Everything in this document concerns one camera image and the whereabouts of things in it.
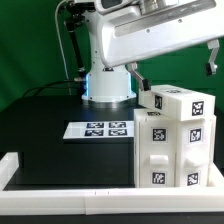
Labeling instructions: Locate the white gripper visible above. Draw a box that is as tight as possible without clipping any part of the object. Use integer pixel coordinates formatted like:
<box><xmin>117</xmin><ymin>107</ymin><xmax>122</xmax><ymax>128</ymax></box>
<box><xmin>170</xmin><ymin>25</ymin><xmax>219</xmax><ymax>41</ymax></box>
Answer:
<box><xmin>97</xmin><ymin>0</ymin><xmax>224</xmax><ymax>91</ymax></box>

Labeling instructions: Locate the white cabinet door panel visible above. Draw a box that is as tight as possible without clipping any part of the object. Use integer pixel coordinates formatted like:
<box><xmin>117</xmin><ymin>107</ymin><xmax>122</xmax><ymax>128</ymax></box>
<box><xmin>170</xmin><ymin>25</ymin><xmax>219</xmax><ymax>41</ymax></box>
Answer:
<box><xmin>175</xmin><ymin>116</ymin><xmax>216</xmax><ymax>187</ymax></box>
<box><xmin>136</xmin><ymin>113</ymin><xmax>176</xmax><ymax>188</ymax></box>

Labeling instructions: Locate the white cabinet body box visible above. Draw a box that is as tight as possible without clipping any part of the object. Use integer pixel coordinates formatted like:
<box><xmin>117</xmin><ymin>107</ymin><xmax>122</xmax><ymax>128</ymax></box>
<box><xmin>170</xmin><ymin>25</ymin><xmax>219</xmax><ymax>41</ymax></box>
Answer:
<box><xmin>134</xmin><ymin>109</ymin><xmax>216</xmax><ymax>188</ymax></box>

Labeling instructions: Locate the white cabinet top block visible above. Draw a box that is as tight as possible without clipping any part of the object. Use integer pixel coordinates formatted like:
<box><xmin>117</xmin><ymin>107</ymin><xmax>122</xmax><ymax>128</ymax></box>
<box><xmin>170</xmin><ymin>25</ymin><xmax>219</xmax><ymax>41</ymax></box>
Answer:
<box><xmin>138</xmin><ymin>85</ymin><xmax>215</xmax><ymax>121</ymax></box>

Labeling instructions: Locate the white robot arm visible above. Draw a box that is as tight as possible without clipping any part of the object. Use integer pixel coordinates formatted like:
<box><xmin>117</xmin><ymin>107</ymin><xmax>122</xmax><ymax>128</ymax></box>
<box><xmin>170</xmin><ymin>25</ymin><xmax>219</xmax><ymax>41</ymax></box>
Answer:
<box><xmin>83</xmin><ymin>0</ymin><xmax>224</xmax><ymax>106</ymax></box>

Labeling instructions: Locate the white sheet with markers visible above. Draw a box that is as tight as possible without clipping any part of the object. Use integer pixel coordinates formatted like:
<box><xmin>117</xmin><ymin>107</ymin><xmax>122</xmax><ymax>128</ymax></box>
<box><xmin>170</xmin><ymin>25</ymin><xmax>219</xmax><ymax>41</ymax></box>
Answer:
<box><xmin>63</xmin><ymin>121</ymin><xmax>134</xmax><ymax>140</ymax></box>

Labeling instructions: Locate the black cable bundle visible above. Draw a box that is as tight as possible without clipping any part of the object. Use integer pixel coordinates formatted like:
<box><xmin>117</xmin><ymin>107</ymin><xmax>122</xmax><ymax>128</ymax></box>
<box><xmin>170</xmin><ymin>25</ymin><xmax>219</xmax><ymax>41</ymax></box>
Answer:
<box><xmin>21</xmin><ymin>79</ymin><xmax>87</xmax><ymax>98</ymax></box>

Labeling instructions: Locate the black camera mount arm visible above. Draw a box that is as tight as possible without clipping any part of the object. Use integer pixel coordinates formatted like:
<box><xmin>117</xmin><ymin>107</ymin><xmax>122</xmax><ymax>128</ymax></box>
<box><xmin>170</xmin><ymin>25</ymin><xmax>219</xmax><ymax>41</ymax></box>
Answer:
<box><xmin>65</xmin><ymin>0</ymin><xmax>95</xmax><ymax>80</ymax></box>

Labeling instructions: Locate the white cable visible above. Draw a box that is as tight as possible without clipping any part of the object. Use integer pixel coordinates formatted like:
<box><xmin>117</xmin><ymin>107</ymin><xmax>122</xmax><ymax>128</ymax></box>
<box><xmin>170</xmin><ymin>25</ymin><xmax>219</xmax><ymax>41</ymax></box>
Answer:
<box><xmin>54</xmin><ymin>0</ymin><xmax>70</xmax><ymax>80</ymax></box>

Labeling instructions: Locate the white U-shaped fence frame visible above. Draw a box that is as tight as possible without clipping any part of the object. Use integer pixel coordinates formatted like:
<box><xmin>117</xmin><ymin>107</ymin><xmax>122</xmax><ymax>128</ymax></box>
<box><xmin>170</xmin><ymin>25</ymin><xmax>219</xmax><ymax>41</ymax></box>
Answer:
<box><xmin>0</xmin><ymin>153</ymin><xmax>224</xmax><ymax>215</ymax></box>

